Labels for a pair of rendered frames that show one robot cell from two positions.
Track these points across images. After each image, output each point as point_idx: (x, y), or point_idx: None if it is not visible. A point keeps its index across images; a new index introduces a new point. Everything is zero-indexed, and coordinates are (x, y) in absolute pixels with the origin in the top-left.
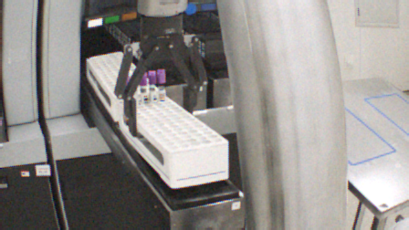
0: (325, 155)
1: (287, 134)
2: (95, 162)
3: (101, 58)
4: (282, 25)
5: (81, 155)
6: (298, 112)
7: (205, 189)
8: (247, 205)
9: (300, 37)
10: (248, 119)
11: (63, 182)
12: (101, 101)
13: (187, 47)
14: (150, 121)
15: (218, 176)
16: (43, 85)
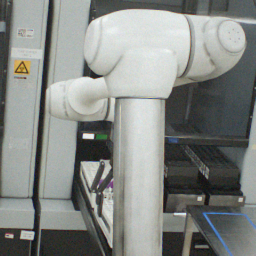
0: (143, 221)
1: (127, 208)
2: (74, 235)
3: (92, 164)
4: (132, 166)
5: (64, 228)
6: (132, 201)
7: None
8: (112, 237)
9: (139, 171)
10: (115, 201)
11: (43, 246)
12: (86, 194)
13: None
14: (110, 209)
15: None
16: (40, 172)
